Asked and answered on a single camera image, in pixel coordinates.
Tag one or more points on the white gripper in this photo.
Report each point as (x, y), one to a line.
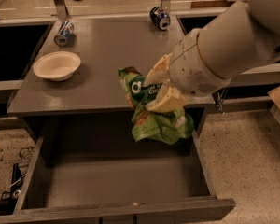
(192, 68)

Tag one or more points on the green rice chip bag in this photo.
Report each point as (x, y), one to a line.
(169, 128)

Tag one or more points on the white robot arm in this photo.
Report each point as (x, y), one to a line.
(244, 36)

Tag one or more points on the grey open top drawer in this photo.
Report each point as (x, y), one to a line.
(87, 169)

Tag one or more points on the dark blue soda can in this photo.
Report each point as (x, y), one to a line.
(160, 18)

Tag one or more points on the grey cabinet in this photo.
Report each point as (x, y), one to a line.
(91, 105)

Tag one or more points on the white paper bowl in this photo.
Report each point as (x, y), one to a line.
(57, 66)

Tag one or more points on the silver blue soda can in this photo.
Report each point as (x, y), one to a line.
(64, 34)

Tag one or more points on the left metal post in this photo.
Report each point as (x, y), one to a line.
(61, 9)

